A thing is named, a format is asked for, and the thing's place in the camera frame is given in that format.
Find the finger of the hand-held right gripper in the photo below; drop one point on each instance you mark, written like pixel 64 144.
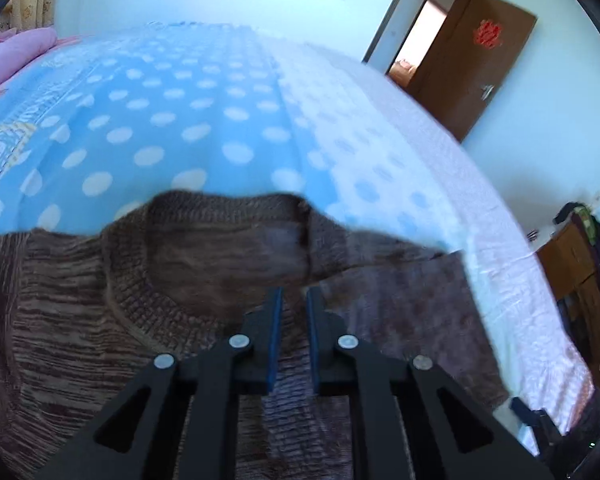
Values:
pixel 532 422

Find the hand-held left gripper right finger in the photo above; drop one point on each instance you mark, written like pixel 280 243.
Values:
pixel 314 345

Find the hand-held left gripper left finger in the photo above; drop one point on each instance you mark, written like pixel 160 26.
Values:
pixel 275 345

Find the brown knitted sweater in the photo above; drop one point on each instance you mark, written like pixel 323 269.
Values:
pixel 80 310

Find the pile of clothes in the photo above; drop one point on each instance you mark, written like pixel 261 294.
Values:
pixel 587 225

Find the wooden cabinet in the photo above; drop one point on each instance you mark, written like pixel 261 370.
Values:
pixel 575 280

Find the brown wooden door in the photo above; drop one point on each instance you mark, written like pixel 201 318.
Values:
pixel 470 75

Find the red paper door decoration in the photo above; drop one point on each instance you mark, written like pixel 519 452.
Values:
pixel 486 34

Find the pink pillow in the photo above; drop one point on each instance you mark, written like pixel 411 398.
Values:
pixel 10 55

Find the dark door frame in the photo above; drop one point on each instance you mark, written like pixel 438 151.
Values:
pixel 395 5

